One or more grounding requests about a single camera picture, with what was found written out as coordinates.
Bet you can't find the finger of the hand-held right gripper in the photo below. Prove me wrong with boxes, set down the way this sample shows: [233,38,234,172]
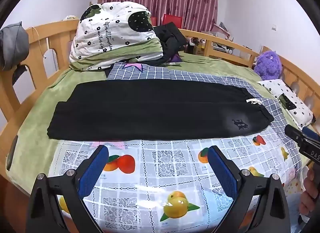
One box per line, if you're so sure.
[284,124,305,146]
[302,126,320,140]

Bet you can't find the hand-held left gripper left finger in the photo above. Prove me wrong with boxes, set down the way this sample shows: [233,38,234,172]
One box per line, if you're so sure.
[26,145,110,233]

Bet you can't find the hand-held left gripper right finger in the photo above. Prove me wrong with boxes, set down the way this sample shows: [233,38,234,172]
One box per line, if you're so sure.
[207,145,292,233]

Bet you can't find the black pants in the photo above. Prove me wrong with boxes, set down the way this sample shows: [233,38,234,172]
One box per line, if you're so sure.
[47,79,275,141]

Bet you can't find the person's right hand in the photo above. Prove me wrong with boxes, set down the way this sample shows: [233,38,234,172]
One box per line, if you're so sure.
[299,165,320,217]

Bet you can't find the white flower print pillow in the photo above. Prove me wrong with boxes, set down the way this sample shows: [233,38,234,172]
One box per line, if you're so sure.
[257,79,315,126]

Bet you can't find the fruit print plastic tablecloth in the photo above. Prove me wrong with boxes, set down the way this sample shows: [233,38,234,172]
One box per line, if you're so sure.
[47,120,304,233]

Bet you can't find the blue checked bed sheet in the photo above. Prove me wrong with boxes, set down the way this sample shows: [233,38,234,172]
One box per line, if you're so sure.
[105,62,304,171]

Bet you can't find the purple plush toy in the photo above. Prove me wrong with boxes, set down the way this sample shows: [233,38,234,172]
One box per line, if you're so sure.
[254,51,283,81]

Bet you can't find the green fleece blanket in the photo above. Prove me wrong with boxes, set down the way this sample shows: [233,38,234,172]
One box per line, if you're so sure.
[5,51,258,181]

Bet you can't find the folded white flower print quilt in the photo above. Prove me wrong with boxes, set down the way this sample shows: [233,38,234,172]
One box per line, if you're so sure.
[69,2,164,71]

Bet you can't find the black jacket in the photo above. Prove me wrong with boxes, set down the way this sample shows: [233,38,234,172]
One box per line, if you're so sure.
[125,22,188,67]

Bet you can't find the grey cloth hat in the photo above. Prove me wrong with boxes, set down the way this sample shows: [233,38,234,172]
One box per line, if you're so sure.
[0,21,30,71]

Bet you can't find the wooden bed frame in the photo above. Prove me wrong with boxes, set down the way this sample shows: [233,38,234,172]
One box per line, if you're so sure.
[0,19,320,173]

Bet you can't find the white charging cable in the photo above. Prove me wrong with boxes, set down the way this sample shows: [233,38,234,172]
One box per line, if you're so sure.
[30,26,48,59]

